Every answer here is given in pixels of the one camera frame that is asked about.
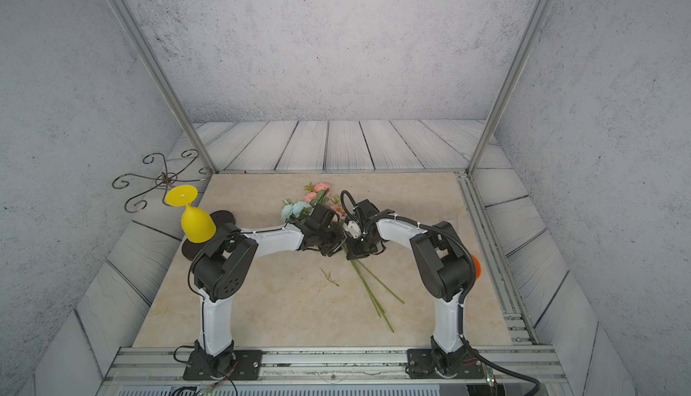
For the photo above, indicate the left aluminium frame post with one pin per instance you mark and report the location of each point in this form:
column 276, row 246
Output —
column 130, row 25

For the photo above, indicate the small broken green twig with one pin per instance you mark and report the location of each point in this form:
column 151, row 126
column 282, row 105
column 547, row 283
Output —
column 329, row 278

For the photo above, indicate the artificial flower bouquet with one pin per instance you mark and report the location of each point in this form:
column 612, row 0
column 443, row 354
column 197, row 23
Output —
column 343, row 205

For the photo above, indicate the right aluminium frame post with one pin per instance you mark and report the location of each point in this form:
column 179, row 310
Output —
column 528, row 39

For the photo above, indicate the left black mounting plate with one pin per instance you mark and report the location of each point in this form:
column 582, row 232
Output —
column 227, row 366

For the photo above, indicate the clear plastic cup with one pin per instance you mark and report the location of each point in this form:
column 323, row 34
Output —
column 453, row 219

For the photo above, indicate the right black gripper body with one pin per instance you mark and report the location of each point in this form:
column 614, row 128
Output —
column 361, row 247

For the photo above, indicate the yellow plastic goblet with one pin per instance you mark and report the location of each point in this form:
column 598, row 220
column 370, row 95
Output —
column 195, row 222

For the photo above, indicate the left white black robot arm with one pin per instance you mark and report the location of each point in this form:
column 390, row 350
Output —
column 222, row 264

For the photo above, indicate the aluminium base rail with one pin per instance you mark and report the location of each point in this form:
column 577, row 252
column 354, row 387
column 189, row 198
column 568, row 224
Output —
column 509, row 370

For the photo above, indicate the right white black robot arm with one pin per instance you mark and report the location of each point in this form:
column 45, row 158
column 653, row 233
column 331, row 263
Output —
column 446, row 268

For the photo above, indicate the black oval tray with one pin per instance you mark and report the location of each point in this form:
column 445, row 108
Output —
column 219, row 218

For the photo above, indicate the aluminium frame post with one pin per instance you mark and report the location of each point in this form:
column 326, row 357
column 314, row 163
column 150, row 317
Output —
column 130, row 25
column 528, row 39

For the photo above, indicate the wrought iron scroll stand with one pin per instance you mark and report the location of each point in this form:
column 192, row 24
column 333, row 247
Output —
column 180, row 170

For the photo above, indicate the black mounting plate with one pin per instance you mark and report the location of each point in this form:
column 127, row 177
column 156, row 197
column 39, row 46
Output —
column 227, row 366
column 442, row 364

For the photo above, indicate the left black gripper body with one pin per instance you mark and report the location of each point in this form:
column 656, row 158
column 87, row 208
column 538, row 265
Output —
column 331, row 241

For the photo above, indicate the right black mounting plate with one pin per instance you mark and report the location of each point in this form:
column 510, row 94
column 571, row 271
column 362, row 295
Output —
column 442, row 364

